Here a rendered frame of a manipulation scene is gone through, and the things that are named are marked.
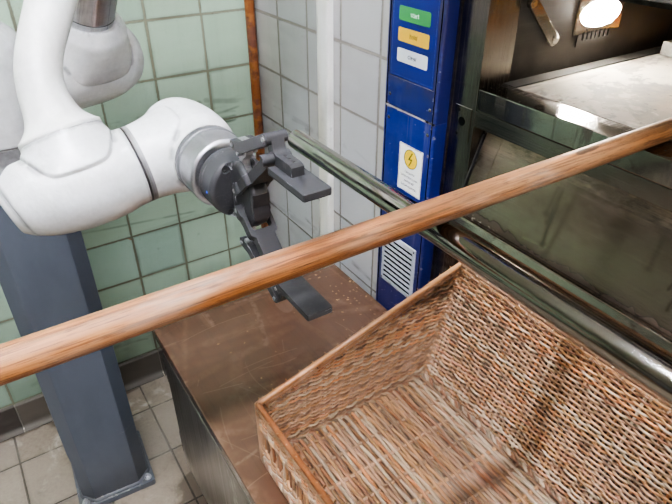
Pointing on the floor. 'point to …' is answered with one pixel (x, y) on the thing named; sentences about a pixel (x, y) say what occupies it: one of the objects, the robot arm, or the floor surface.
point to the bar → (507, 276)
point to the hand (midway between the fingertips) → (313, 253)
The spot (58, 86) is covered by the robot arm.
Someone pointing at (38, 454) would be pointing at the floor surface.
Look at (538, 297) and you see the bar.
